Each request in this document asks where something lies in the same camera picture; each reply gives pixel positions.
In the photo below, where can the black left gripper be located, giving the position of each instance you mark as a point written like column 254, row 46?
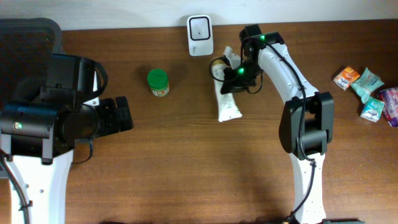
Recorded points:
column 113, row 119

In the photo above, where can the white tube with tan cap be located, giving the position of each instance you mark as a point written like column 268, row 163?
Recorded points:
column 227, row 108

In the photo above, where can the green lidded jar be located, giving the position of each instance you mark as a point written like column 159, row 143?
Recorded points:
column 158, row 82

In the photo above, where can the teal tissue packet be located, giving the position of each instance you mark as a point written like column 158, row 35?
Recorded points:
column 372, row 109

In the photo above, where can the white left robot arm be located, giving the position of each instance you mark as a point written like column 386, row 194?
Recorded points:
column 39, row 135

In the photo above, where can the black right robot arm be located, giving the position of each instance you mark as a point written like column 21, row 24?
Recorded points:
column 306, row 125

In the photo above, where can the white barcode scanner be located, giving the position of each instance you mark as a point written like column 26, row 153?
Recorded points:
column 200, row 35

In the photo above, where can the purple tissue pack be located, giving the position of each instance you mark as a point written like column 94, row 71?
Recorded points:
column 389, row 97

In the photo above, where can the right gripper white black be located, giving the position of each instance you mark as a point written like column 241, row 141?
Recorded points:
column 232, row 84

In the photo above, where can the dark grey plastic basket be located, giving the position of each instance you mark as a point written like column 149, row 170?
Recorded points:
column 26, row 47

